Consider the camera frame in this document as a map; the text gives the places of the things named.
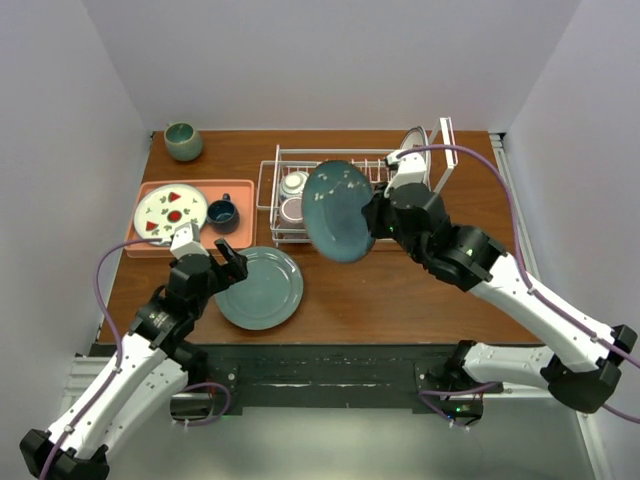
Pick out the grey-green beaded rim plate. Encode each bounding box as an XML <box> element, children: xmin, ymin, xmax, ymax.
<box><xmin>214</xmin><ymin>246</ymin><xmax>304</xmax><ymax>331</ymax></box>

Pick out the green rimmed white plate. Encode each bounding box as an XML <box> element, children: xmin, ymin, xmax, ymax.
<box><xmin>422</xmin><ymin>129</ymin><xmax>432</xmax><ymax>188</ymax></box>

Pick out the purple mug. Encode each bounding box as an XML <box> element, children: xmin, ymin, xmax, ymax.
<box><xmin>279</xmin><ymin>196</ymin><xmax>305</xmax><ymax>239</ymax></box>

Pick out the red Chinese text white plate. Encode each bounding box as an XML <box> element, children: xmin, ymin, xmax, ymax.
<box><xmin>400</xmin><ymin>126</ymin><xmax>428</xmax><ymax>150</ymax></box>

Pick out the teal glazed floral plate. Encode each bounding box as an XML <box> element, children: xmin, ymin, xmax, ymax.
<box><xmin>302</xmin><ymin>160</ymin><xmax>374</xmax><ymax>263</ymax></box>

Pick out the blue floral ceramic bowl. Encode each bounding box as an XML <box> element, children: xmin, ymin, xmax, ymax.
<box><xmin>279</xmin><ymin>171</ymin><xmax>309</xmax><ymax>202</ymax></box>

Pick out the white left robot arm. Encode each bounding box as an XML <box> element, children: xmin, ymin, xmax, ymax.
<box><xmin>19</xmin><ymin>240</ymin><xmax>248</xmax><ymax>479</ymax></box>

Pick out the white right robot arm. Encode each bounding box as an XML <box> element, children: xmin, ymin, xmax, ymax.
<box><xmin>362</xmin><ymin>183</ymin><xmax>637</xmax><ymax>413</ymax></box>

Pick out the dark blue small mug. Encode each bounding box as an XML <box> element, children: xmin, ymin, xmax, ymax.
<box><xmin>207</xmin><ymin>193</ymin><xmax>240</xmax><ymax>235</ymax></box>

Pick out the salmon pink tray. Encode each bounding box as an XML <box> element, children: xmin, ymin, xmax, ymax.
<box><xmin>125</xmin><ymin>179</ymin><xmax>256</xmax><ymax>258</ymax></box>

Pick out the watermelon pattern white plate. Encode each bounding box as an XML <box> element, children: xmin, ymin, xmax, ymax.
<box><xmin>132</xmin><ymin>183</ymin><xmax>209</xmax><ymax>245</ymax></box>

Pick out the green ceramic cup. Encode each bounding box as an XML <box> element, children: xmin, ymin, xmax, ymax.
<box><xmin>163</xmin><ymin>122</ymin><xmax>203</xmax><ymax>162</ymax></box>

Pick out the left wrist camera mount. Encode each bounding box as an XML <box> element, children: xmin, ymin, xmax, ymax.
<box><xmin>170</xmin><ymin>222</ymin><xmax>208</xmax><ymax>260</ymax></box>

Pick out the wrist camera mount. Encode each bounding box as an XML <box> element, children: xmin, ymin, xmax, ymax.
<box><xmin>170</xmin><ymin>222</ymin><xmax>208</xmax><ymax>260</ymax></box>
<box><xmin>384</xmin><ymin>150</ymin><xmax>427</xmax><ymax>197</ymax></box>

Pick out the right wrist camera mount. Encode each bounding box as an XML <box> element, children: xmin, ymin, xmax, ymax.
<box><xmin>384</xmin><ymin>150</ymin><xmax>427</xmax><ymax>197</ymax></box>

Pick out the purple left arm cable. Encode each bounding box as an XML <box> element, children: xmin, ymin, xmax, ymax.
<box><xmin>37</xmin><ymin>237</ymin><xmax>232</xmax><ymax>480</ymax></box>

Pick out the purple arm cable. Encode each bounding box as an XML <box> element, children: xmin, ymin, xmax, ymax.
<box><xmin>387</xmin><ymin>144</ymin><xmax>640</xmax><ymax>429</ymax></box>
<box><xmin>37</xmin><ymin>237</ymin><xmax>232</xmax><ymax>480</ymax></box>

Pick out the white wire dish rack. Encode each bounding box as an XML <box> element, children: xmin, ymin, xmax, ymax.
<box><xmin>257</xmin><ymin>116</ymin><xmax>459</xmax><ymax>246</ymax></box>

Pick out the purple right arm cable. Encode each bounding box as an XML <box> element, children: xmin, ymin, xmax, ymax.
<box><xmin>387</xmin><ymin>144</ymin><xmax>640</xmax><ymax>429</ymax></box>

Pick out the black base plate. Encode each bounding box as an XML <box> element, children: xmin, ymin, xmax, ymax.
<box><xmin>170</xmin><ymin>344</ymin><xmax>483</xmax><ymax>420</ymax></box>

